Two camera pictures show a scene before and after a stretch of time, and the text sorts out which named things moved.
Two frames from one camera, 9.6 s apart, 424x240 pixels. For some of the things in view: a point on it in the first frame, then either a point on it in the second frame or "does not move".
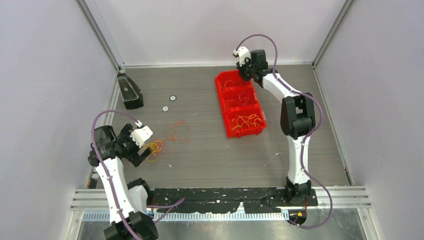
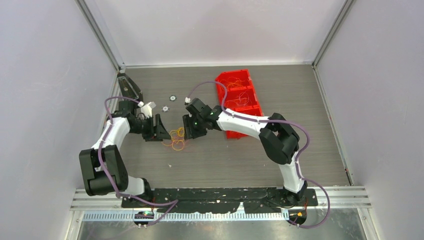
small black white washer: x=172 y=98 does not move
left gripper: x=125 y=134 → x=160 y=132
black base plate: x=206 y=200 does not move
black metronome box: x=130 y=93 does not move
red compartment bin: x=243 y=116 does not move
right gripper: x=247 y=61 → x=190 y=133
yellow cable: x=155 y=146 → x=177 y=138
